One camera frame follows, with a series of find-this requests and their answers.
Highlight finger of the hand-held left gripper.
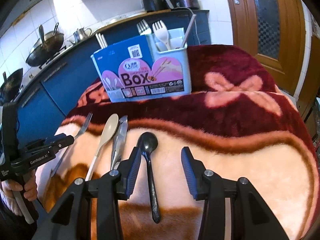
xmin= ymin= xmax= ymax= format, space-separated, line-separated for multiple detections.
xmin=26 ymin=135 xmax=62 ymax=150
xmin=45 ymin=134 xmax=75 ymax=153

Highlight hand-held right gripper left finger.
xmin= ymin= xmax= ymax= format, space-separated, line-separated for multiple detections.
xmin=32 ymin=146 xmax=143 ymax=240

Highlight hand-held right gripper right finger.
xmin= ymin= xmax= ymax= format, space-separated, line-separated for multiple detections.
xmin=181 ymin=147 xmax=290 ymax=240

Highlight black plastic spoon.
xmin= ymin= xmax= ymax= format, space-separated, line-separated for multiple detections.
xmin=136 ymin=132 xmax=161 ymax=224

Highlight steel food tongs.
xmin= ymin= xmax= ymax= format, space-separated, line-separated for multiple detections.
xmin=110 ymin=115 xmax=128 ymax=170

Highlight beige spoon with white handle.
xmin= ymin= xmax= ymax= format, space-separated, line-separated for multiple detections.
xmin=85 ymin=113 xmax=119 ymax=182

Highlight blue utensil holder box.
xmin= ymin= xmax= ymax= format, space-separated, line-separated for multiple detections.
xmin=90 ymin=29 xmax=192 ymax=103

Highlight white plastic fork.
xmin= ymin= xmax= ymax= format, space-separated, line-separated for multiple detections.
xmin=152 ymin=21 xmax=172 ymax=52

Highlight white-handled steel spoon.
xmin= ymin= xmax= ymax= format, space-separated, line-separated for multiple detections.
xmin=180 ymin=15 xmax=197 ymax=49

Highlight person's left hand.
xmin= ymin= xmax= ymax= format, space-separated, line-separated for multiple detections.
xmin=0 ymin=174 xmax=38 ymax=217

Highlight blue kitchen counter cabinets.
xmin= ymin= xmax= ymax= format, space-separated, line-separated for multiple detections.
xmin=0 ymin=8 xmax=210 ymax=140

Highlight red floral fleece blanket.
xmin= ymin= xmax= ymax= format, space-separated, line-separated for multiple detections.
xmin=37 ymin=44 xmax=318 ymax=240

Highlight small black wok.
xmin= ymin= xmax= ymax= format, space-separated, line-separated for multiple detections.
xmin=0 ymin=68 xmax=24 ymax=100

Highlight gas stove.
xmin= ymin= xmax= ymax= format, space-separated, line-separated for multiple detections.
xmin=39 ymin=44 xmax=67 ymax=69

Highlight large black wok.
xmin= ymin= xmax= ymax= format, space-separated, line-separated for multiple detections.
xmin=26 ymin=31 xmax=65 ymax=67

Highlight steel ladle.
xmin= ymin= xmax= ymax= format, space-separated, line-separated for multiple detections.
xmin=38 ymin=24 xmax=47 ymax=48

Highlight steel kettle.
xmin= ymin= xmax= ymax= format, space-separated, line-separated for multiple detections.
xmin=67 ymin=27 xmax=92 ymax=44

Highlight wooden door with glass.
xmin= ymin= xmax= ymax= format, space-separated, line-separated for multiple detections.
xmin=222 ymin=0 xmax=310 ymax=98

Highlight black air fryer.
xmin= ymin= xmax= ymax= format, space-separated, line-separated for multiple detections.
xmin=143 ymin=0 xmax=165 ymax=12

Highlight white power cable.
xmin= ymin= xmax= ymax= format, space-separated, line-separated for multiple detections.
xmin=186 ymin=7 xmax=200 ymax=46

